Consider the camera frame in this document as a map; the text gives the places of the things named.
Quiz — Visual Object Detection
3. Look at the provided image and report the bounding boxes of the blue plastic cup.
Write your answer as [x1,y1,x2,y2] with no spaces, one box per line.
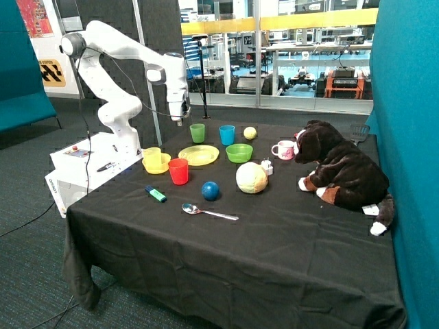
[219,125,235,146]

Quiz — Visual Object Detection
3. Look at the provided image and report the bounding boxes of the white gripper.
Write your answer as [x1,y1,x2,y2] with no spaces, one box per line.
[167,90,191,127]

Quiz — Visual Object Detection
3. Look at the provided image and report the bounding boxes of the yellow plastic plate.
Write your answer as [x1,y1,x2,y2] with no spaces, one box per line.
[178,145,220,167]

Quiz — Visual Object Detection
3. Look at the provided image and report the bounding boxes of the pink mug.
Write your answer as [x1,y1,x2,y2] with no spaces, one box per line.
[271,141,295,160]

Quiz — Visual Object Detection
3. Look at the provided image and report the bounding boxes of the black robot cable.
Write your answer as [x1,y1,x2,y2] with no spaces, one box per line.
[70,46,179,196]

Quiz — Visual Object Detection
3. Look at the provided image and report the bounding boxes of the brown plush dog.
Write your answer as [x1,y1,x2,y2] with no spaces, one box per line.
[294,120,394,236]

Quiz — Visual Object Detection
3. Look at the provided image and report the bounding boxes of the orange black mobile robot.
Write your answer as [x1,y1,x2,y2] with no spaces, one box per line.
[324,67,364,99]

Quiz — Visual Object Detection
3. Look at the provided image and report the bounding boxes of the yellow plastic cup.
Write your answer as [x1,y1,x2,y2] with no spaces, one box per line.
[142,147,162,167]

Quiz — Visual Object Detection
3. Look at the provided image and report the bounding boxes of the white power adapter plug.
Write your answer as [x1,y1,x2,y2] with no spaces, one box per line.
[261,158,274,175]

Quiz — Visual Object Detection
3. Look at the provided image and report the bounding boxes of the blue ball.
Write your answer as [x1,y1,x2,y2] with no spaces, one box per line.
[201,181,220,201]

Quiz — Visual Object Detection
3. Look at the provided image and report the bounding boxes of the plush cabbage toy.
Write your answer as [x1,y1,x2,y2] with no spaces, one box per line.
[235,162,268,194]

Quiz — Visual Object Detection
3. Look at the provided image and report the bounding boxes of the teal sofa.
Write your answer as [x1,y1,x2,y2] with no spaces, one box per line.
[0,1,57,132]

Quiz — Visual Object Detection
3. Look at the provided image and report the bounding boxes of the yellow plastic bowl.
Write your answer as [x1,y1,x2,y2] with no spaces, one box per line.
[142,154,171,174]

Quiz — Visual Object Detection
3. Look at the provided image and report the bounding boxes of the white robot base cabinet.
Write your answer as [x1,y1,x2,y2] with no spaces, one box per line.
[45,132,142,218]

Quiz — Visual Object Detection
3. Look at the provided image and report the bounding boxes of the teal partition wall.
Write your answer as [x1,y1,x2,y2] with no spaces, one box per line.
[368,1,438,328]

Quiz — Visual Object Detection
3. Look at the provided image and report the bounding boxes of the black tablecloth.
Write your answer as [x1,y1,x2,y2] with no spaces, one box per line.
[63,120,407,328]

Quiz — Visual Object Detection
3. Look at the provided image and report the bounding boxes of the green blue highlighter marker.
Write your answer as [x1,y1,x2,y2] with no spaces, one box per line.
[144,185,167,203]

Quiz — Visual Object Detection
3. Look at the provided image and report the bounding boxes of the metal spoon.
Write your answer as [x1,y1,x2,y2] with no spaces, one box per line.
[182,203,239,221]

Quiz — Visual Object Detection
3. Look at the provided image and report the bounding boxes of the red wall poster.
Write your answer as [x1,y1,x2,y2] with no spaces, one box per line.
[16,0,54,38]

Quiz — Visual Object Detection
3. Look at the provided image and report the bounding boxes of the small yellow ball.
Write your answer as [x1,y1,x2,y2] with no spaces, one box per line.
[243,126,257,141]

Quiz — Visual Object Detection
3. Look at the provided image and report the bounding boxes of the green plastic bowl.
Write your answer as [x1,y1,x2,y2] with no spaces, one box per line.
[226,143,253,164]

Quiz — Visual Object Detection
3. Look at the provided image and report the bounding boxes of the yellow black sign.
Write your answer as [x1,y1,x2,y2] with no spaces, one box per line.
[38,59,66,88]

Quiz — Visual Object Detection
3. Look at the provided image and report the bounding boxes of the green plastic cup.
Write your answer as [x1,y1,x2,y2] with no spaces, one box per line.
[189,123,205,143]

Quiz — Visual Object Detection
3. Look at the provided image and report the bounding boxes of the red plastic cup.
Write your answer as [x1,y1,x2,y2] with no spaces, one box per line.
[168,158,189,186]

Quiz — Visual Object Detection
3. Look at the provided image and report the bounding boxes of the black marker pen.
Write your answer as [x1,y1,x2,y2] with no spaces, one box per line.
[97,162,115,172]

